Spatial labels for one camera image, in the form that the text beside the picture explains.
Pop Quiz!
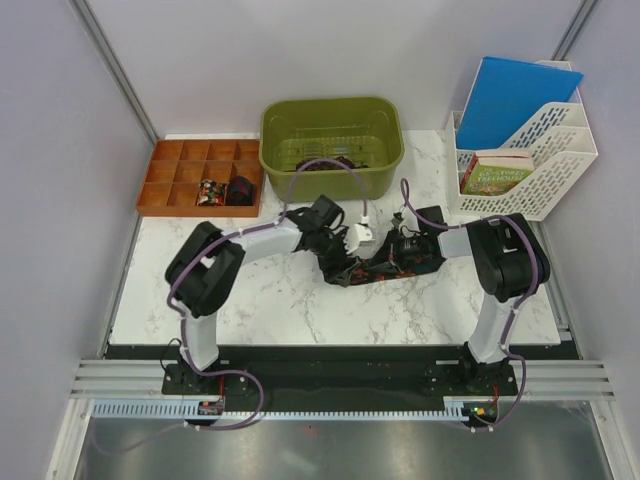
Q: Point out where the rolled colourful floral tie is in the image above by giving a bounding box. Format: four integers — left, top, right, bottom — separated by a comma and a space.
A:
196, 179, 227, 206

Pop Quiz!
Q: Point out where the white file organizer rack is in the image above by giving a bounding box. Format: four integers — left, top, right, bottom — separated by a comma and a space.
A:
445, 61, 598, 221

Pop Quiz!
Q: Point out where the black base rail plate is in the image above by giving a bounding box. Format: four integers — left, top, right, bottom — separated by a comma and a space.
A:
105, 342, 521, 414

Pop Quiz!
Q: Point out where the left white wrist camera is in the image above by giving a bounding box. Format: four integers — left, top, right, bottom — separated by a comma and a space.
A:
344, 223, 375, 254

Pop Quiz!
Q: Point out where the green treehouse book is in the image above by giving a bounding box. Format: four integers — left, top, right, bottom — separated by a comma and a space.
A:
460, 148, 535, 196

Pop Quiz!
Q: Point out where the aluminium frame rail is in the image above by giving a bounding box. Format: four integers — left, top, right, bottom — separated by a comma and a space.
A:
71, 360, 614, 401

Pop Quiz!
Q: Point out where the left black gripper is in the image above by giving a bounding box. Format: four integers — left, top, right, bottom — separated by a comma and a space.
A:
311, 227, 360, 288

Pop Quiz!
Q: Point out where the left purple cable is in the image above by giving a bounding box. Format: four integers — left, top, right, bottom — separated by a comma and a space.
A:
92, 158, 371, 456

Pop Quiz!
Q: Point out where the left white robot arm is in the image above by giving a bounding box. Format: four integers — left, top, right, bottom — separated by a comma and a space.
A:
162, 195, 373, 395

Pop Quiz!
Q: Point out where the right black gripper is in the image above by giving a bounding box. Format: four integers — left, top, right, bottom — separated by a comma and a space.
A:
364, 228, 427, 273

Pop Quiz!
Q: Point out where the orange compartment tray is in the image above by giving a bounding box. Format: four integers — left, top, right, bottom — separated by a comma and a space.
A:
136, 138, 264, 218

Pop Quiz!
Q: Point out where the dark tie in basin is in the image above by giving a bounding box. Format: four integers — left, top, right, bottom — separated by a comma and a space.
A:
295, 156, 369, 171

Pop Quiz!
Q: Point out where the blue folder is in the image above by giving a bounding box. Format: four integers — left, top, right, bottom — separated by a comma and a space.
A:
456, 56, 584, 150

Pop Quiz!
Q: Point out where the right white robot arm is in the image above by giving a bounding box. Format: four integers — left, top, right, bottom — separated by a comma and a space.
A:
381, 207, 551, 394

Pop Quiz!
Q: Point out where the rolled dark navy tie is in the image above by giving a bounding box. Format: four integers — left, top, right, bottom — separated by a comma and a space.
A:
225, 175, 255, 206

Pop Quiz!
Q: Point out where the black orange floral tie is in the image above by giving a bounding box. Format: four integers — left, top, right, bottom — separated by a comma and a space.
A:
347, 255, 445, 286

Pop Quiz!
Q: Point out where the olive green plastic basin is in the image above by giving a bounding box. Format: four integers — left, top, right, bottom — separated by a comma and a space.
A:
259, 96, 404, 203

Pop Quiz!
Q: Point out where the grey slotted cable duct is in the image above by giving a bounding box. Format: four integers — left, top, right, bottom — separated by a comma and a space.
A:
92, 397, 501, 420

